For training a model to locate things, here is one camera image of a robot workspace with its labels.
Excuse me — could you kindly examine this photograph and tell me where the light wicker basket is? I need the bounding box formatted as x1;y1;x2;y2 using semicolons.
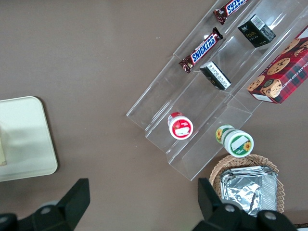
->
209;154;285;215

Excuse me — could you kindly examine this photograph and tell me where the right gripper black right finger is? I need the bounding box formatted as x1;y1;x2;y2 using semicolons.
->
192;177;243;231

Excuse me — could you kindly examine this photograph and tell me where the Snickers chocolate bar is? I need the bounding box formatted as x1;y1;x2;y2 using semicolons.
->
212;0;250;26
178;26;224;74

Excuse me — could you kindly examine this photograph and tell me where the foil tray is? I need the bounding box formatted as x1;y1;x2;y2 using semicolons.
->
219;165;279;218

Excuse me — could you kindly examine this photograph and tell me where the triangular sandwich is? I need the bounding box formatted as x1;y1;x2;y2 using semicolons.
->
0;121;8;167

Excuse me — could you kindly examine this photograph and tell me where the clear acrylic step stand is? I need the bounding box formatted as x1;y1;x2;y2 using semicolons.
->
125;0;308;182

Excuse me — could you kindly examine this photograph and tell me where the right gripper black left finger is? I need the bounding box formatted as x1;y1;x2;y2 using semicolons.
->
18;178;91;231

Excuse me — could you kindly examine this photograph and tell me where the green lid yogurt cup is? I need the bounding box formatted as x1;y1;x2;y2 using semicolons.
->
214;124;255;157

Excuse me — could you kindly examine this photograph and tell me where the red lid yogurt cup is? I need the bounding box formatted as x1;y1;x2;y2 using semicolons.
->
167;111;194;141

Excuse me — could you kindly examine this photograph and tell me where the beige plastic serving tray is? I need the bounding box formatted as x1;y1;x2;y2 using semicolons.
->
0;96;59;182

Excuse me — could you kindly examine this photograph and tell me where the red plaid cookie box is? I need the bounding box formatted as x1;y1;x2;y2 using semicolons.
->
246;25;308;105

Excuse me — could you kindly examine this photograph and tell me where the small black carton box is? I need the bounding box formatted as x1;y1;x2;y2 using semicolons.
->
237;13;277;49
199;61;232;91

